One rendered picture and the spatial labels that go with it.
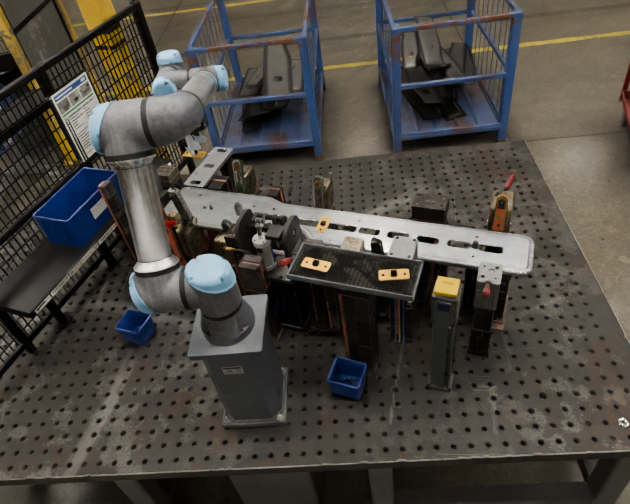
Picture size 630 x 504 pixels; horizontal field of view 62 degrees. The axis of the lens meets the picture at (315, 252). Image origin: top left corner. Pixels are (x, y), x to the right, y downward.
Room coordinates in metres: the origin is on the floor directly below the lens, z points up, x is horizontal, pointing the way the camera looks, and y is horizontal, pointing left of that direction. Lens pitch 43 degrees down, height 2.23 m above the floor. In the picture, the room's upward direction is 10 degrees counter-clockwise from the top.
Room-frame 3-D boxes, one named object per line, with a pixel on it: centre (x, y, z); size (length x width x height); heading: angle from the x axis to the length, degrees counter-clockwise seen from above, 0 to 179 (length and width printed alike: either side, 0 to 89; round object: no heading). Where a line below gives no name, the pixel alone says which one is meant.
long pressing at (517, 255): (1.44, -0.07, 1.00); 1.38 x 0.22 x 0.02; 63
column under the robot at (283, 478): (0.97, 0.27, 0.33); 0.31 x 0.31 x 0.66; 83
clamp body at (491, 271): (1.03, -0.50, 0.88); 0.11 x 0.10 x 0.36; 153
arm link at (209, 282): (0.97, 0.28, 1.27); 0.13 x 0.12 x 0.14; 84
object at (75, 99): (1.99, 0.82, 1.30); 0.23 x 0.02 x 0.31; 153
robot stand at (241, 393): (0.97, 0.27, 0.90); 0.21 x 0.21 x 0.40; 83
